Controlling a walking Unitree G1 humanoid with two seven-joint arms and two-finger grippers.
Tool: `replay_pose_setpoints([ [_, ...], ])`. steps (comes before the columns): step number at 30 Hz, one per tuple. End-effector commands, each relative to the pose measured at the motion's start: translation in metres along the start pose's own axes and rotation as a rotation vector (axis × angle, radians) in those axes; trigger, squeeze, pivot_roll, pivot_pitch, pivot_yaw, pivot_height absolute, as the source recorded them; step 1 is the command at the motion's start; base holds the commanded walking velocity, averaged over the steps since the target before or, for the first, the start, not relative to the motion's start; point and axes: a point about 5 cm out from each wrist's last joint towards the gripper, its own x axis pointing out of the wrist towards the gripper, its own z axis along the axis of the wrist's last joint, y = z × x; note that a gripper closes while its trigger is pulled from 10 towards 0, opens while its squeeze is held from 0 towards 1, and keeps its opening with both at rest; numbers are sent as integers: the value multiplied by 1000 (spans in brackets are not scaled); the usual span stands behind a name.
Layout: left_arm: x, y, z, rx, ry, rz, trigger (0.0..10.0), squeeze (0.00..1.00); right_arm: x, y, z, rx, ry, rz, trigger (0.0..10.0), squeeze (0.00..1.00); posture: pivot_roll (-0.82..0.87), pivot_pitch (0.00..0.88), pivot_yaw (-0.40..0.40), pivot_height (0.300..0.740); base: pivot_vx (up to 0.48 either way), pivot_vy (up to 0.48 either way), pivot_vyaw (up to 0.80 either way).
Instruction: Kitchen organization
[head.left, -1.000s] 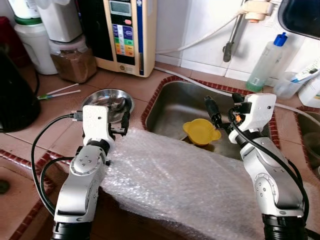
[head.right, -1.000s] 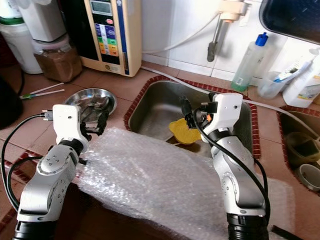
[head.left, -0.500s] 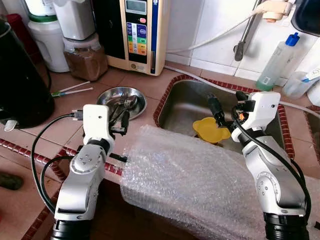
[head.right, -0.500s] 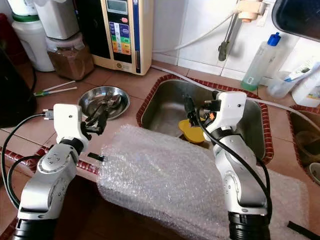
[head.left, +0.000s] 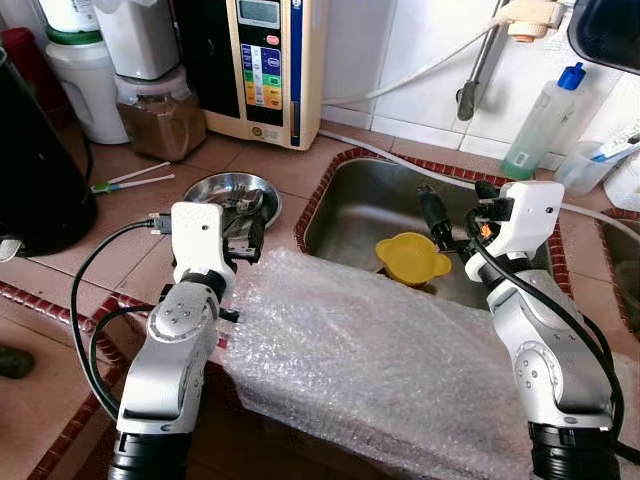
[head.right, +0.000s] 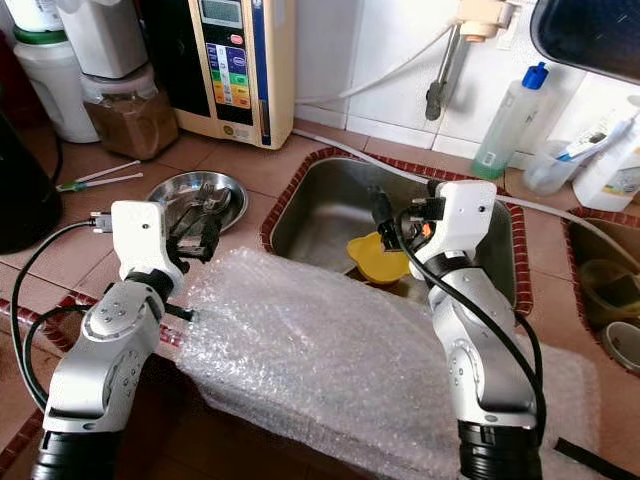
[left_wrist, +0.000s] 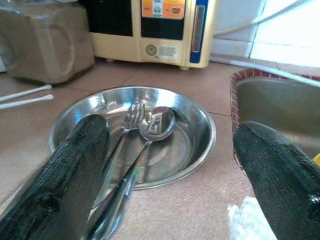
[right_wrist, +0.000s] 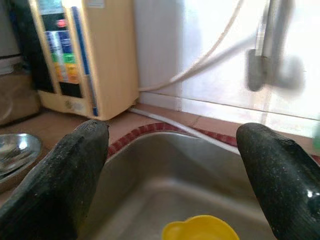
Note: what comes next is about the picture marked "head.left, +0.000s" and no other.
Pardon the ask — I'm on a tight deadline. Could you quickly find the metal spoon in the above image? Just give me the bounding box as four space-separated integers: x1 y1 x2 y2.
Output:
232 188 265 223

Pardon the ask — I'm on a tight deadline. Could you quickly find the stainless steel bowl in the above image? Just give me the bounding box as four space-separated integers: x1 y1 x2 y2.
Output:
183 172 284 231

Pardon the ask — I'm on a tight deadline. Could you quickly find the yellow plastic bowl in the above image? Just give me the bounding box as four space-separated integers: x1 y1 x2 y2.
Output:
375 232 453 288

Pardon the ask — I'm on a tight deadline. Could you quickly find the steel sink basin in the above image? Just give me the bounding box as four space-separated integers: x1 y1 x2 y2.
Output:
600 215 640 336
300 155 561 311

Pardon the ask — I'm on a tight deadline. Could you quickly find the clear bottle with blue cap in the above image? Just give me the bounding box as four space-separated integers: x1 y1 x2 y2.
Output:
500 62 586 183

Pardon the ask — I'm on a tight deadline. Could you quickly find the clear plastic cup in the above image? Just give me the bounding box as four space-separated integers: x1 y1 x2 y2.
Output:
553 140 616 198

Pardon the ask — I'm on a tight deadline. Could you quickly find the grey metal faucet spout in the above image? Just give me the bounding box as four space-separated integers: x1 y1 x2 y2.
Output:
457 20 506 123

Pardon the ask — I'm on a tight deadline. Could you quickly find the clear jar of brown powder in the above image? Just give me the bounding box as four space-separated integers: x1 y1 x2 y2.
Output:
113 68 208 163

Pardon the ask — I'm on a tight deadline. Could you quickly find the white blue toothbrush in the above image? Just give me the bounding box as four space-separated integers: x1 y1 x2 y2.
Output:
590 135 640 163

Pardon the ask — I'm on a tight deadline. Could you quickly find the beige water ionizer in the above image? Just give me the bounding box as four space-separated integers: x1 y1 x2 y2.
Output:
172 0 329 151

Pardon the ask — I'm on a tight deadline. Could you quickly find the white detergent bottle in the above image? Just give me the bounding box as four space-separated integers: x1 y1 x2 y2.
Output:
603 150 640 213

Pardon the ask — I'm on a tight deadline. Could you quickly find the clear bubble wrap sheet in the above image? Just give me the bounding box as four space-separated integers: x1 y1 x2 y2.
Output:
218 248 640 480

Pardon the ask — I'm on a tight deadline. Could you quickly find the beige faucet diverter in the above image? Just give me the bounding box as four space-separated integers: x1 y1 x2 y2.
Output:
498 0 563 43

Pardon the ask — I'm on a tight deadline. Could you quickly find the white canister with green lid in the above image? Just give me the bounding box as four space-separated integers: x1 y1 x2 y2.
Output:
45 28 131 146

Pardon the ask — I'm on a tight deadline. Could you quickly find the white grey plastic jug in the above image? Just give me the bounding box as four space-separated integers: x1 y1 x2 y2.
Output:
92 0 183 83

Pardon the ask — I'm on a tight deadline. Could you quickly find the black pan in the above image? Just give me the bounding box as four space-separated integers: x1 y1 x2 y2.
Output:
567 0 640 76

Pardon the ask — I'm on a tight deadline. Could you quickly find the black electric kettle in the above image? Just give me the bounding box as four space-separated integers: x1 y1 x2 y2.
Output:
0 45 99 259

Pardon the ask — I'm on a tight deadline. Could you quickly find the dark sandal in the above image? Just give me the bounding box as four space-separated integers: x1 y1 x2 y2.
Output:
0 345 36 381

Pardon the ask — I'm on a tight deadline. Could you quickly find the white plastic container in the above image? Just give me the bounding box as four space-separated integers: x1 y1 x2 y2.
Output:
38 0 101 36

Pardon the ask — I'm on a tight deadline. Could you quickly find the dark red canister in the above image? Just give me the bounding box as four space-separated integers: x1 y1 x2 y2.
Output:
0 27 49 106

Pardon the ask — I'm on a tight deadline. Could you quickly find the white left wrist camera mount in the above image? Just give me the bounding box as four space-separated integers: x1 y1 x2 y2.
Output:
170 202 238 299

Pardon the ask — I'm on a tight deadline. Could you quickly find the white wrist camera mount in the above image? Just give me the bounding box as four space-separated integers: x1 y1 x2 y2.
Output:
465 180 566 283
170 202 238 299

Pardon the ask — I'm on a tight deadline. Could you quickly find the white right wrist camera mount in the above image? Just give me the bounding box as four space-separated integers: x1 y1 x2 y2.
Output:
465 180 566 283

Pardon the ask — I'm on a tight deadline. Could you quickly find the grey white drain hose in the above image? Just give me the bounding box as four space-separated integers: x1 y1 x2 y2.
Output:
320 130 640 241

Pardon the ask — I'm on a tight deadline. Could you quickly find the white hose to faucet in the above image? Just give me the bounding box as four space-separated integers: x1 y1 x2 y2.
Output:
322 22 506 106

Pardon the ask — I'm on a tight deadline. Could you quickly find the long black left arm cable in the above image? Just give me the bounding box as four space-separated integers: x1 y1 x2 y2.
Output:
70 215 176 421

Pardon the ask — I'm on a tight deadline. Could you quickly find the short black left arm cable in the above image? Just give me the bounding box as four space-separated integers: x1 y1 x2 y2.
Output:
88 303 156 396

